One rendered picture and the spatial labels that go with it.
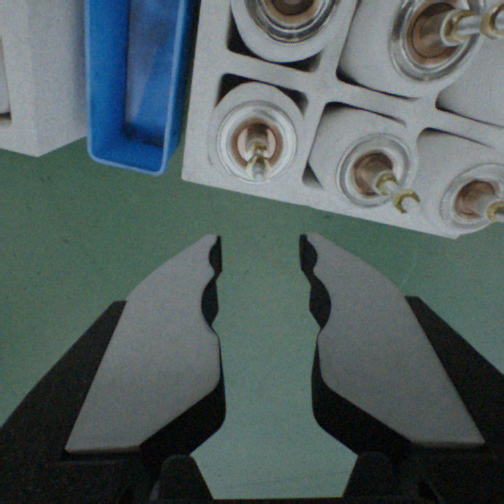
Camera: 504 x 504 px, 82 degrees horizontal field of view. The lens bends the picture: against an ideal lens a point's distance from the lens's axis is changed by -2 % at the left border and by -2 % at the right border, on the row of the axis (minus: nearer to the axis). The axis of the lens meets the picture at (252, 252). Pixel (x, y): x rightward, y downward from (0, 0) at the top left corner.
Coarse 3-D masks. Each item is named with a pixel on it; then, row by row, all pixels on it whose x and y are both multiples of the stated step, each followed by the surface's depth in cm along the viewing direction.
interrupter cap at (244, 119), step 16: (240, 112) 26; (256, 112) 26; (272, 112) 26; (224, 128) 26; (240, 128) 26; (256, 128) 27; (272, 128) 27; (288, 128) 26; (224, 144) 27; (240, 144) 27; (272, 144) 27; (288, 144) 27; (224, 160) 28; (240, 160) 28; (272, 160) 28; (288, 160) 28; (240, 176) 29; (272, 176) 29
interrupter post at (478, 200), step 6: (474, 192) 30; (480, 192) 29; (486, 192) 29; (468, 198) 30; (474, 198) 29; (480, 198) 29; (486, 198) 28; (492, 198) 28; (498, 198) 27; (468, 204) 30; (474, 204) 29; (480, 204) 28; (486, 204) 28; (474, 210) 29; (480, 210) 28; (486, 210) 28; (486, 216) 28
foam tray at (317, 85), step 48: (240, 48) 38; (336, 48) 29; (192, 96) 32; (288, 96) 41; (336, 96) 32; (384, 96) 32; (432, 96) 32; (192, 144) 34; (480, 144) 37; (288, 192) 37
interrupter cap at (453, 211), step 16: (464, 176) 29; (480, 176) 29; (496, 176) 29; (448, 192) 30; (464, 192) 30; (496, 192) 30; (448, 208) 31; (464, 208) 31; (448, 224) 32; (464, 224) 32; (480, 224) 32
